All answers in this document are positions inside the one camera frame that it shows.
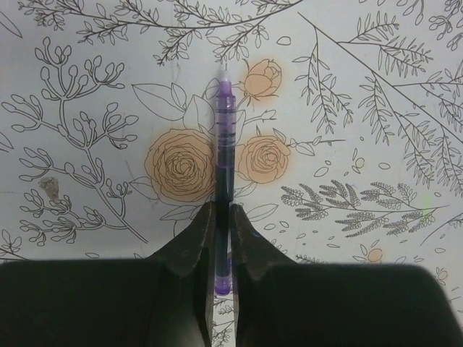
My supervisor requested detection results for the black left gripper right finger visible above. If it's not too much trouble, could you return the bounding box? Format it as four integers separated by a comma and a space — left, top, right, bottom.
230, 205, 462, 346

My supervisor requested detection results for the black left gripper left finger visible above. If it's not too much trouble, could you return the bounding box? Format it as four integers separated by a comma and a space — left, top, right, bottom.
1, 202, 215, 346

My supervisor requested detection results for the purple black pen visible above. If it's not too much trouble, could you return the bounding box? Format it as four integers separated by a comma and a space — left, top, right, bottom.
214, 68, 237, 296

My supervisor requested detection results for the floral patterned tablecloth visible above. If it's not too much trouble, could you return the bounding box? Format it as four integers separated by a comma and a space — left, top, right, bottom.
1, 1, 462, 346

